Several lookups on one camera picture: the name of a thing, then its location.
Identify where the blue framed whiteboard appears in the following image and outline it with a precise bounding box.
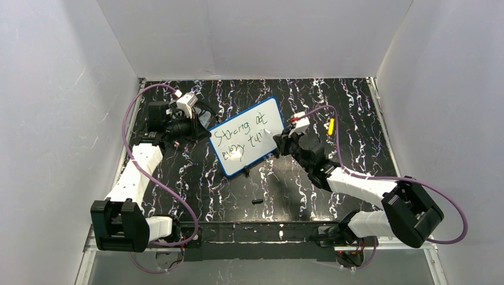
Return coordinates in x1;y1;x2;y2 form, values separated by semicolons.
209;97;285;177

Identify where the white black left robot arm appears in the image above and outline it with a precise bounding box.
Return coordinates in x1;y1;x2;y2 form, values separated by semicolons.
90;102;219;252

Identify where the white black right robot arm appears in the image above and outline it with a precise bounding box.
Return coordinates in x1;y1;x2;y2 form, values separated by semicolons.
273;134;444;248

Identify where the clear plastic parts box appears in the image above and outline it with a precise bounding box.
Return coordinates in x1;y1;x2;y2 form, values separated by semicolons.
194;106;218;128

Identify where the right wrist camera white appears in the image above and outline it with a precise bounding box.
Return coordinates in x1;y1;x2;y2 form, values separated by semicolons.
289;112;310;137

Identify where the yellow handled screwdriver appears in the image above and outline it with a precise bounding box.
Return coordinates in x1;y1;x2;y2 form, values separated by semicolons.
327;118;335;136

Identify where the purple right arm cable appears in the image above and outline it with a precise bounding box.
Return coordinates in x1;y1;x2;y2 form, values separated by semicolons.
303;104;469;271

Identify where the aluminium frame rail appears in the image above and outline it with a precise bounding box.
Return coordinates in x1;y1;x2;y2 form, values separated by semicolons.
75;222;447;284

